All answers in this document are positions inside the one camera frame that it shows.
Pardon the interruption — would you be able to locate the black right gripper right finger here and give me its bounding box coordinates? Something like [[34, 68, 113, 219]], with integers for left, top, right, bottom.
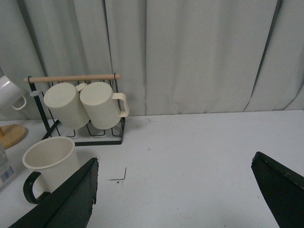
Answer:
[[251, 152, 304, 228]]

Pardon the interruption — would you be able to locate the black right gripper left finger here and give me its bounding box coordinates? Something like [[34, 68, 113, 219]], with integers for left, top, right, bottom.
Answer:
[[11, 158, 99, 228]]

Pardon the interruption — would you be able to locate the cream mug with black handle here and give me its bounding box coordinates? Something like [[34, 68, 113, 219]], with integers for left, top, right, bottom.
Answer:
[[22, 136, 80, 204]]

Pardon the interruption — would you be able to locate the milk carton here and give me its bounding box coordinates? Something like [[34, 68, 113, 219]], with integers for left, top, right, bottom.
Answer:
[[0, 144, 15, 190]]

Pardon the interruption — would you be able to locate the wooden mug tree stand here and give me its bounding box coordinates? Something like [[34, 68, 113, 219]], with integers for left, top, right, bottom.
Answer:
[[0, 124, 27, 149]]

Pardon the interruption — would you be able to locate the cream ribbed mug left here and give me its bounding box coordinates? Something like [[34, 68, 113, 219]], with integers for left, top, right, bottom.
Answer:
[[44, 83, 90, 130]]

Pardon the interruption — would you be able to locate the cream ribbed mug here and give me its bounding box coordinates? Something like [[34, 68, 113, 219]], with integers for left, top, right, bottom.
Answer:
[[76, 82, 129, 130], [44, 83, 90, 130]]

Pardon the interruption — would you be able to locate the cream ribbed mug right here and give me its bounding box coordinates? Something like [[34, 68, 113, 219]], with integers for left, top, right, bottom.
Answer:
[[76, 82, 129, 130]]

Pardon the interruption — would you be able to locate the white hanging mug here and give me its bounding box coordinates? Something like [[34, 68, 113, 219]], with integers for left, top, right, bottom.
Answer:
[[0, 76, 27, 110]]

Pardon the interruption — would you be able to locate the grey curtain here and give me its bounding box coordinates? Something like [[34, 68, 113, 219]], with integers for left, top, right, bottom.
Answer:
[[0, 0, 304, 115]]

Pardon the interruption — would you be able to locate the black wire mug rack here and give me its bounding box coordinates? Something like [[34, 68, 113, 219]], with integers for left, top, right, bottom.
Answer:
[[23, 73, 125, 146]]

